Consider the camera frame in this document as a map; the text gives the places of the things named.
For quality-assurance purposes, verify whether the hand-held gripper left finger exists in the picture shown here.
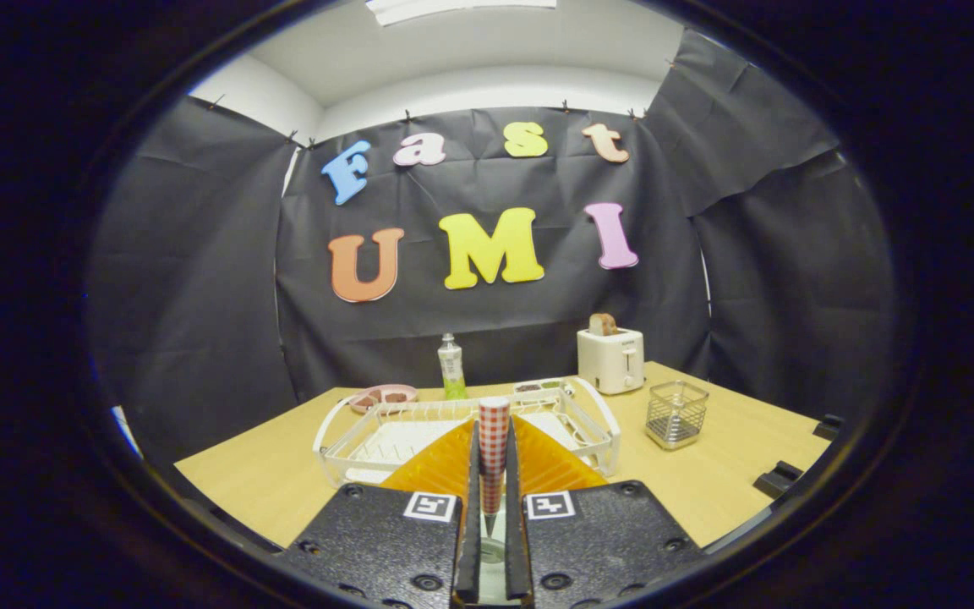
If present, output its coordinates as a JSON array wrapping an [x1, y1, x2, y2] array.
[[278, 420, 483, 606]]

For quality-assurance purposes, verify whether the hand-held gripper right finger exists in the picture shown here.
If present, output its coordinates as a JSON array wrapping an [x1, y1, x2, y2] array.
[[504, 416, 705, 608]]

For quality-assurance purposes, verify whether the white wire dish rack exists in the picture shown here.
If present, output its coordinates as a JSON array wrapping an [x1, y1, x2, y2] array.
[[314, 376, 621, 490]]

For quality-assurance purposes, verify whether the red checkered handle spoon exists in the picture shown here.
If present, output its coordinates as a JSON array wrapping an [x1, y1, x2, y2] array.
[[479, 398, 511, 563]]

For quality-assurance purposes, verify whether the metal wire basket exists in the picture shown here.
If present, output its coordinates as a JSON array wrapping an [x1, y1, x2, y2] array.
[[645, 381, 709, 451]]

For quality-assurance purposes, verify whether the pink plate with food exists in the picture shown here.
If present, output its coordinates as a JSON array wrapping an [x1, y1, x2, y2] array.
[[347, 384, 419, 414]]

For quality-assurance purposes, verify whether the cream toaster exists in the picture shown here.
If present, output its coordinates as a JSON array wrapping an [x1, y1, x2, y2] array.
[[577, 328, 646, 396]]

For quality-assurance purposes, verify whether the clear bottle with green liquid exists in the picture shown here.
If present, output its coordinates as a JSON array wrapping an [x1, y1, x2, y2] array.
[[438, 333, 468, 401]]

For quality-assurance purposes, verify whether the black backdrop cloth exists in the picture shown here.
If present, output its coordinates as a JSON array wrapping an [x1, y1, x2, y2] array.
[[85, 30, 906, 475]]

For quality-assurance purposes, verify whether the ceiling light panel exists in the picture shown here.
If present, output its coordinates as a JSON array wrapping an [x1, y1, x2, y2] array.
[[366, 0, 557, 26]]

